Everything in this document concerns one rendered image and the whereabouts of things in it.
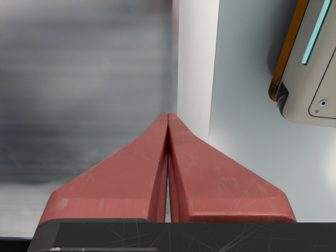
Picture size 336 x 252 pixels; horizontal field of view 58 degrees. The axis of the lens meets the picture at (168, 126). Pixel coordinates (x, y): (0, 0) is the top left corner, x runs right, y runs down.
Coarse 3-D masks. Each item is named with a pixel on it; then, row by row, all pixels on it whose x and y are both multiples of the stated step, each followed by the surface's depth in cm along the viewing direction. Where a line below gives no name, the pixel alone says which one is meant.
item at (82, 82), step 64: (0, 0) 21; (64, 0) 21; (128, 0) 20; (0, 64) 23; (64, 64) 23; (128, 64) 23; (0, 128) 27; (64, 128) 27; (128, 128) 27; (0, 192) 32
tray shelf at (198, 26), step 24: (192, 0) 21; (216, 0) 20; (192, 24) 22; (216, 24) 21; (192, 48) 23; (192, 72) 24; (192, 96) 25; (192, 120) 26; (0, 240) 38; (24, 240) 38
